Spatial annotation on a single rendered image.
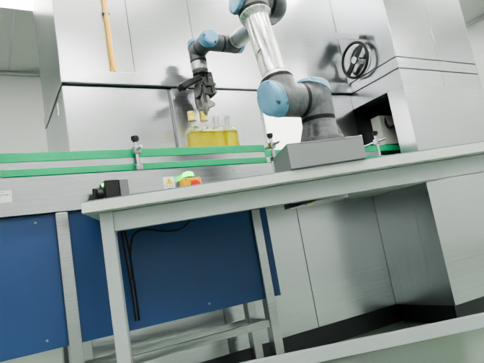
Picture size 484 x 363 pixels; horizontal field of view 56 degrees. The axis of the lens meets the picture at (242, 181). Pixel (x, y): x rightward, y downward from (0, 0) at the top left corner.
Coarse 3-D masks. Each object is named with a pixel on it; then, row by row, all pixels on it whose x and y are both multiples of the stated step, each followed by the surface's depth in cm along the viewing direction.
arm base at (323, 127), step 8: (304, 120) 154; (312, 120) 151; (320, 120) 150; (328, 120) 150; (304, 128) 153; (312, 128) 151; (320, 128) 149; (328, 128) 149; (336, 128) 150; (304, 136) 152; (312, 136) 150; (320, 136) 148; (328, 136) 148; (336, 136) 149
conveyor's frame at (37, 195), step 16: (32, 176) 147; (48, 176) 149; (64, 176) 152; (80, 176) 154; (96, 176) 157; (112, 176) 159; (128, 176) 162; (144, 176) 165; (160, 176) 168; (176, 176) 171; (208, 176) 178; (224, 176) 181; (240, 176) 185; (0, 192) 141; (16, 192) 143; (32, 192) 146; (48, 192) 148; (64, 192) 150; (80, 192) 153; (0, 208) 140; (16, 208) 142; (32, 208) 145; (48, 208) 147; (64, 208) 149; (80, 208) 152
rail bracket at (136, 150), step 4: (132, 136) 166; (136, 136) 166; (132, 140) 166; (136, 140) 166; (136, 144) 166; (140, 144) 161; (132, 148) 167; (136, 148) 164; (136, 152) 165; (140, 152) 166; (136, 156) 165; (136, 160) 165; (136, 164) 164; (140, 164) 165; (136, 168) 164; (140, 168) 164
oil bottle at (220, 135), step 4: (212, 128) 201; (216, 128) 199; (220, 128) 200; (224, 128) 201; (216, 132) 199; (220, 132) 200; (224, 132) 201; (216, 136) 198; (220, 136) 199; (224, 136) 200; (216, 140) 198; (220, 140) 199; (224, 140) 200; (216, 144) 198; (220, 144) 198; (224, 144) 199
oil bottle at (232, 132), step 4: (228, 128) 202; (232, 128) 203; (228, 132) 202; (232, 132) 202; (236, 132) 204; (228, 136) 201; (232, 136) 202; (236, 136) 203; (228, 140) 201; (232, 140) 201; (236, 140) 203; (228, 144) 201; (232, 144) 201; (236, 144) 202
